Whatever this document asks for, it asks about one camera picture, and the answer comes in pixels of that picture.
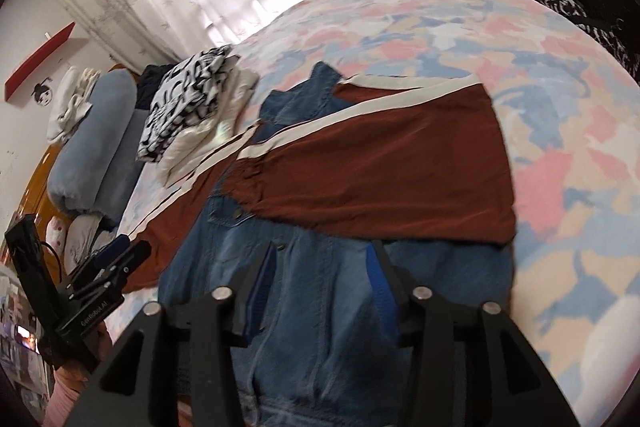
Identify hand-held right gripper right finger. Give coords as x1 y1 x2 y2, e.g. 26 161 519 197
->
366 239 583 427

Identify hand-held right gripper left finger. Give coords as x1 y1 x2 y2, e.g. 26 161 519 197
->
62 243 279 427

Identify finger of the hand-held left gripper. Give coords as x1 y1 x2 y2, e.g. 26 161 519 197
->
75 234 133 277
69 241 152 302

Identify blue denim jacket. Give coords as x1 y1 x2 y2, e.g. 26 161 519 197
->
157 62 516 427

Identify brown pants with white stripes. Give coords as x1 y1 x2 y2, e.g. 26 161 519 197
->
122 74 518 295

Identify person's left forearm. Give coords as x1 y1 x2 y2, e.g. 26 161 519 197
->
42 357 108 427

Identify white and pink plush pillow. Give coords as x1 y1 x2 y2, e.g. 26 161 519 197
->
47 214 118 278

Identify grey pillow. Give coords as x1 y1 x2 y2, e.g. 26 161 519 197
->
97 109 151 228

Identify wooden headboard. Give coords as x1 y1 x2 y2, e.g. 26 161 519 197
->
7 144 66 238

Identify blue-grey pillow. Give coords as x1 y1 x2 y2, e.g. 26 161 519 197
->
50 69 138 215

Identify white crumpled cloth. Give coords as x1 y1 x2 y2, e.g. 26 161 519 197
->
46 66 103 142

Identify black and white patterned cloth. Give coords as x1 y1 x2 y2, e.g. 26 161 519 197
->
136 46 238 164

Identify dark navy cloth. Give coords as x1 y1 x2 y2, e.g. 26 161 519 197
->
135 63 178 110

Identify white folded quilt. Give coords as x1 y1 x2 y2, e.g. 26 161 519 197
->
160 68 261 185

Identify pastel patterned bed sheet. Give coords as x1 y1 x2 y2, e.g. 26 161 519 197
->
105 0 640 427

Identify black and white speckled cloth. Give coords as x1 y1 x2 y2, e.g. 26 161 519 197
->
530 0 640 82

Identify cartoon figure wall sticker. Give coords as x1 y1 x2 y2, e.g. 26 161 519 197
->
30 77 55 106

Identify red wall shelf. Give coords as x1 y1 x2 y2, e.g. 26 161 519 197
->
4 23 76 102

